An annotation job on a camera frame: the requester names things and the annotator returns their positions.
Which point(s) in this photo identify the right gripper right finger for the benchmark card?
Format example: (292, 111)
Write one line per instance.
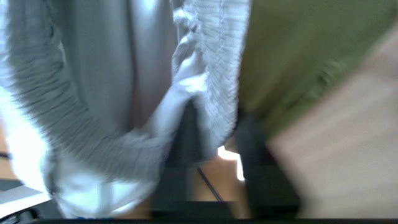
(267, 186)

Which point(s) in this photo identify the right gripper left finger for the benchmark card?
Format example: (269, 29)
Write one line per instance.
(174, 193)

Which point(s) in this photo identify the pale grey garment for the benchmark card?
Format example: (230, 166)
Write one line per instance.
(93, 77)

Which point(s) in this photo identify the green printed shirt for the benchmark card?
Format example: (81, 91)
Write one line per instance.
(295, 46)

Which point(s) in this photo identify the black clothes rack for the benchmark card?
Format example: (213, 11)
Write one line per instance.
(210, 185)

